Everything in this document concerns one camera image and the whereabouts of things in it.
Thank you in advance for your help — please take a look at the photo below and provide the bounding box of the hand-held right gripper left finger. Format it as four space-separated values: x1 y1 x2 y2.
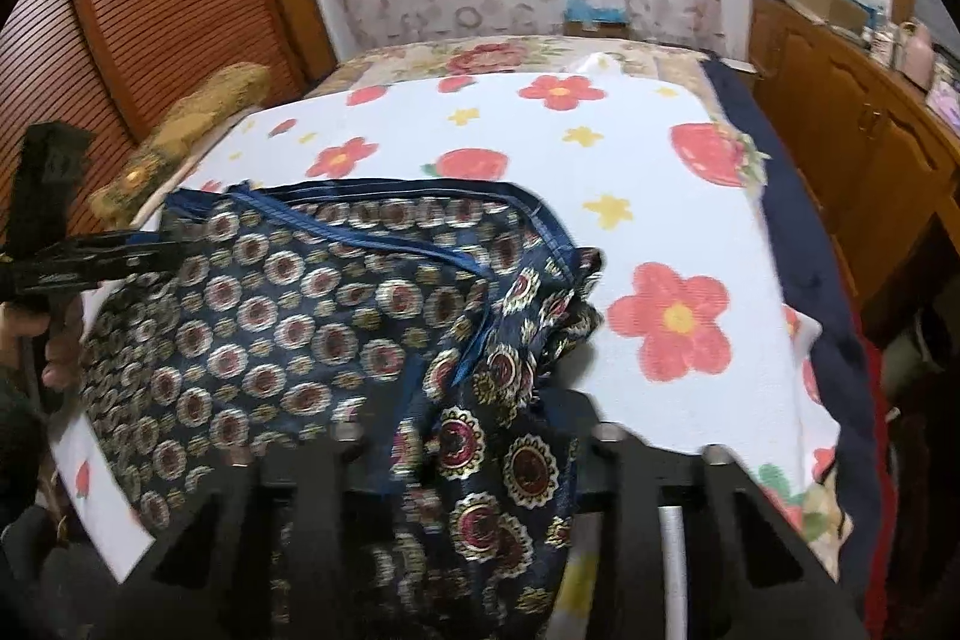
90 419 398 640

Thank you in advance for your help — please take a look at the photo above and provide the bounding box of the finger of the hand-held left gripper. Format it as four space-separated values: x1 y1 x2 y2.
96 230 190 275

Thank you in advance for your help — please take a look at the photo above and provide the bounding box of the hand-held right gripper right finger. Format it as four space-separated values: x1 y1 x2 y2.
538 389 865 640

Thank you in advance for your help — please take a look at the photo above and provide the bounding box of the navy patterned satin shirt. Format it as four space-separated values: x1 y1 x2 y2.
77 178 606 640

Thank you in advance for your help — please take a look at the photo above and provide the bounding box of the person's left hand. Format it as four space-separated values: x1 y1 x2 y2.
0 297 89 395

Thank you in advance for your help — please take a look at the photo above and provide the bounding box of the brown patterned pillow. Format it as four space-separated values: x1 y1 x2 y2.
85 62 274 223

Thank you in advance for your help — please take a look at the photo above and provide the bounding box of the brown slatted wooden wardrobe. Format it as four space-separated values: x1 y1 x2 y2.
0 0 340 253

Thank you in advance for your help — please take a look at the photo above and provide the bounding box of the white flower print blanket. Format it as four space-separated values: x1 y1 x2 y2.
47 71 842 582

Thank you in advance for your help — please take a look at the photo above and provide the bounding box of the beige floral bed sheet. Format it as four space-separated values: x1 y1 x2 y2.
321 35 711 95

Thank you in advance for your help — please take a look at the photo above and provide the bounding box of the wooden sideboard cabinet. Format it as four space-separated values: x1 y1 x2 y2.
747 0 960 330

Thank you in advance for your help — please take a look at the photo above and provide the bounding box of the cardboard box with blue contents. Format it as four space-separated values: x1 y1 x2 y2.
562 0 632 41

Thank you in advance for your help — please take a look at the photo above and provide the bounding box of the pink tissue pack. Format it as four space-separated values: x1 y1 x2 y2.
925 80 960 125

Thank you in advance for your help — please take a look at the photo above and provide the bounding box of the plain cardboard box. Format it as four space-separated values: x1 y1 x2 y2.
786 0 869 31

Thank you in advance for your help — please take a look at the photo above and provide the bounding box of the pink thermos flask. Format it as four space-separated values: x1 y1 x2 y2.
903 20 936 80

